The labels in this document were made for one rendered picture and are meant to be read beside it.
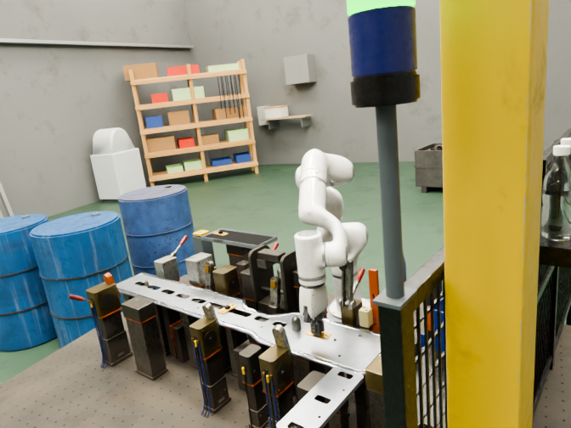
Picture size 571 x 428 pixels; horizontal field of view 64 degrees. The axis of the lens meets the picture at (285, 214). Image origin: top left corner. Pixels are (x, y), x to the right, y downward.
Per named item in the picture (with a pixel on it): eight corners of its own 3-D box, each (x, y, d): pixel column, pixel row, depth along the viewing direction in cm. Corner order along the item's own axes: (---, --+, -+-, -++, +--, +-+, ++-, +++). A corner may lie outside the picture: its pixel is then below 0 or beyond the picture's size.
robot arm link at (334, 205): (353, 255, 201) (317, 256, 206) (353, 233, 209) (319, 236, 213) (333, 174, 165) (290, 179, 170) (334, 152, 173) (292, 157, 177)
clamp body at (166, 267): (166, 327, 235) (153, 261, 225) (183, 317, 244) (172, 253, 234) (175, 330, 230) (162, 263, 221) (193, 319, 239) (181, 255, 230)
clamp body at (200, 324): (197, 413, 167) (181, 329, 158) (220, 395, 176) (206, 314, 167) (209, 420, 163) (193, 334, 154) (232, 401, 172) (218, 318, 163)
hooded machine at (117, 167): (128, 193, 993) (115, 126, 956) (150, 193, 961) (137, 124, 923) (98, 202, 927) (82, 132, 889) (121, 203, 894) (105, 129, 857)
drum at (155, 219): (180, 267, 512) (164, 181, 486) (216, 280, 466) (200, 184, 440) (125, 290, 468) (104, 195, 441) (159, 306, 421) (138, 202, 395)
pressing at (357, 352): (103, 290, 214) (102, 288, 214) (143, 273, 231) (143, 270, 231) (364, 379, 130) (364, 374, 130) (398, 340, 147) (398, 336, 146)
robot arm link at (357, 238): (333, 267, 215) (326, 220, 207) (373, 265, 210) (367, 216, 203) (330, 279, 203) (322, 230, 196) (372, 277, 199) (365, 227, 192)
